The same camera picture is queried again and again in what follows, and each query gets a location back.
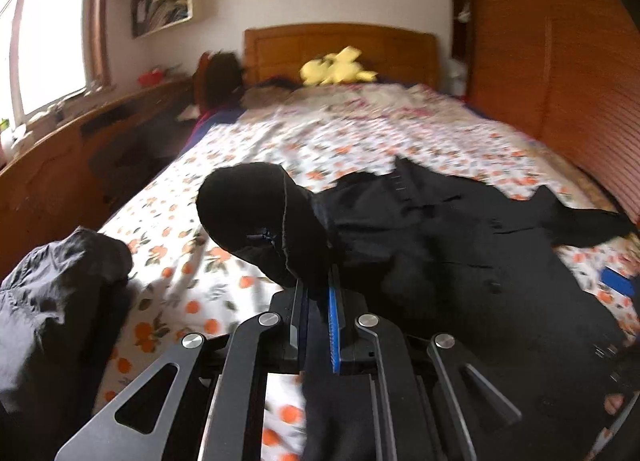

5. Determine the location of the brown wooden chair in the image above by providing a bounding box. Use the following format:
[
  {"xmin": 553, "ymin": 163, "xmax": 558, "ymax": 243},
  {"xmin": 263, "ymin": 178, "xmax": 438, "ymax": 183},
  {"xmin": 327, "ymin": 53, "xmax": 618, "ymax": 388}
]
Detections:
[{"xmin": 195, "ymin": 50, "xmax": 248, "ymax": 112}]

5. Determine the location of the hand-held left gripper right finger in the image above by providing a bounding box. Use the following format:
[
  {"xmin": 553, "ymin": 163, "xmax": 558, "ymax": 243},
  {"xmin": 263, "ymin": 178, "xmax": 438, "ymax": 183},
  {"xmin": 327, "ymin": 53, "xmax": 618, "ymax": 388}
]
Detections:
[{"xmin": 326, "ymin": 263, "xmax": 523, "ymax": 461}]

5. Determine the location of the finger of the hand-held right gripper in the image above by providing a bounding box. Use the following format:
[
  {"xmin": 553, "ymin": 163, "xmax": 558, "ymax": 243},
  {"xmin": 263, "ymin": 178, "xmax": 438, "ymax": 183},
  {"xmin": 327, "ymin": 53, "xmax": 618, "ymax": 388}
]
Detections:
[{"xmin": 601, "ymin": 267, "xmax": 638, "ymax": 298}]

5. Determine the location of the black coat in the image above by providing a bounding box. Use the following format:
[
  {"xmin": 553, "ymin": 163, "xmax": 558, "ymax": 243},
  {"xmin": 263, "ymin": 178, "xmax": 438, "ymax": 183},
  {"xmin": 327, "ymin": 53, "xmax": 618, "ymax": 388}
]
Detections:
[{"xmin": 196, "ymin": 156, "xmax": 633, "ymax": 461}]

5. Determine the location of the dark grey clothes pile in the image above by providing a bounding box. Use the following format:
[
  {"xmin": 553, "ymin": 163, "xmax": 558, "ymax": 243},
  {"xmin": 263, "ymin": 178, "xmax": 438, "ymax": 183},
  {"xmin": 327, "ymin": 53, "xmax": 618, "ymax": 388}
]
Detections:
[{"xmin": 0, "ymin": 227, "xmax": 135, "ymax": 442}]

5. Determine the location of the wood-framed window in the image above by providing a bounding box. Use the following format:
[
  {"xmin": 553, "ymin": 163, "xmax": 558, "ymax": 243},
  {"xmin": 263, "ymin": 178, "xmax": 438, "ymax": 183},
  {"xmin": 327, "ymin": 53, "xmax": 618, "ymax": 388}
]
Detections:
[{"xmin": 0, "ymin": 0, "xmax": 113, "ymax": 129}]

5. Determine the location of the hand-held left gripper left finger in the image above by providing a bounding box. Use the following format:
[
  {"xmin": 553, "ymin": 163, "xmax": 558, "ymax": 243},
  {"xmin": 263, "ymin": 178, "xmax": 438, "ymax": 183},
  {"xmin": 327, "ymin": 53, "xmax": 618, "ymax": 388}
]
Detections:
[{"xmin": 54, "ymin": 280, "xmax": 311, "ymax": 461}]

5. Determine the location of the bed with orange-print sheet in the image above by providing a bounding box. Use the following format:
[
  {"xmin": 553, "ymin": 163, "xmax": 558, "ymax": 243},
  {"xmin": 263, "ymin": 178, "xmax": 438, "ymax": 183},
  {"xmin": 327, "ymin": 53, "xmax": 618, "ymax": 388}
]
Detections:
[{"xmin": 92, "ymin": 86, "xmax": 640, "ymax": 461}]

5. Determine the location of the yellow plush toy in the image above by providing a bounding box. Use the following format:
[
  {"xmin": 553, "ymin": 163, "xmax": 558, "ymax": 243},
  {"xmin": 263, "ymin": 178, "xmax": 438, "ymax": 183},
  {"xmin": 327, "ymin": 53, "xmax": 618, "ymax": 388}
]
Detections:
[{"xmin": 299, "ymin": 46, "xmax": 379, "ymax": 87}]

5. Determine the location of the wooden bed headboard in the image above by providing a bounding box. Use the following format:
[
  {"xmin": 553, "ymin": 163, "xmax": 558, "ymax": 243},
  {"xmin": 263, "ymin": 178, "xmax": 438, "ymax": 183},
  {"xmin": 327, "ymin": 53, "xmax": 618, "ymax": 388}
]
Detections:
[{"xmin": 243, "ymin": 24, "xmax": 441, "ymax": 92}]

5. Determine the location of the wooden slatted wardrobe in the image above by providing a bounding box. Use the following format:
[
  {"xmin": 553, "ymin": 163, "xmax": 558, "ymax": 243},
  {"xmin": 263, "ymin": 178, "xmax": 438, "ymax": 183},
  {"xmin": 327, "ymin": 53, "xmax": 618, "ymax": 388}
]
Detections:
[{"xmin": 447, "ymin": 0, "xmax": 640, "ymax": 212}]

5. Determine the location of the wooden desk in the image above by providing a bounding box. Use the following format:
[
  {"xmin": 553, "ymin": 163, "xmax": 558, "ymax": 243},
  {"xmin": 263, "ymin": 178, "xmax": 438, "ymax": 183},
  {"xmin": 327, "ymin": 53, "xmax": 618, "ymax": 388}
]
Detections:
[{"xmin": 0, "ymin": 76, "xmax": 196, "ymax": 282}]

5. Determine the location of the pale patterned quilt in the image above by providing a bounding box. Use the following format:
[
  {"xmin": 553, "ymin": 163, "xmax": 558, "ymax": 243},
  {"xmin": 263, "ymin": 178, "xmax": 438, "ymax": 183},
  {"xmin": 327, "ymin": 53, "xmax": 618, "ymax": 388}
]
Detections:
[{"xmin": 240, "ymin": 82, "xmax": 481, "ymax": 119}]

